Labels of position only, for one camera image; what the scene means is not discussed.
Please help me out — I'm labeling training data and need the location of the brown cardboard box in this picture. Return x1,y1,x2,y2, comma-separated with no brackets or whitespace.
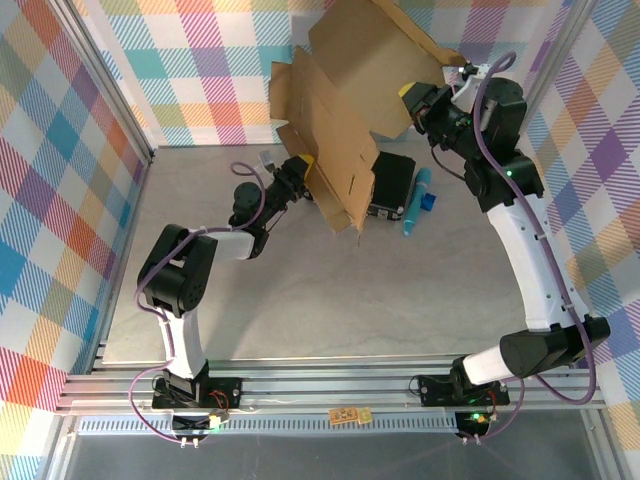
267,0,466,246

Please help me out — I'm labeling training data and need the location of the black rectangular case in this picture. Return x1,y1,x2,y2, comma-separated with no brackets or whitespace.
367,151,418,223

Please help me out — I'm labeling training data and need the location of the turquoise marker pen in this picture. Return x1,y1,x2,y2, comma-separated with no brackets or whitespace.
401,167,434,239

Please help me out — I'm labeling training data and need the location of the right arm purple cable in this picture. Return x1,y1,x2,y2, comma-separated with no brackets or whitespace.
460,49,600,444

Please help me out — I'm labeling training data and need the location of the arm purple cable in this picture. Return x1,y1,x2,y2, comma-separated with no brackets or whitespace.
128,160,267,444
460,49,600,444

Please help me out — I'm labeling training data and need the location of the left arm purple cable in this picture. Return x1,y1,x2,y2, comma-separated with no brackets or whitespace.
128,160,267,444

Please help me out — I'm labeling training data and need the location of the aluminium frame post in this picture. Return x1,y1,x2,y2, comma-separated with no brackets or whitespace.
48,0,157,160
518,0,597,114

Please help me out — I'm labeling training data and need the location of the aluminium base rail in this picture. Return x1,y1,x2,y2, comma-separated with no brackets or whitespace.
54,352,607,416

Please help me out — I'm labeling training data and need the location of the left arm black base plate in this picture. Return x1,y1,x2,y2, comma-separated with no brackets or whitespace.
151,375,244,411

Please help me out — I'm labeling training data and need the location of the slotted white cable duct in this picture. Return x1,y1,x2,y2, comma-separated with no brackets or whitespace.
74,417,466,437

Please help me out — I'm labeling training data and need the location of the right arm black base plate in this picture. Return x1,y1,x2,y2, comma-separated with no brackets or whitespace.
417,374,511,407

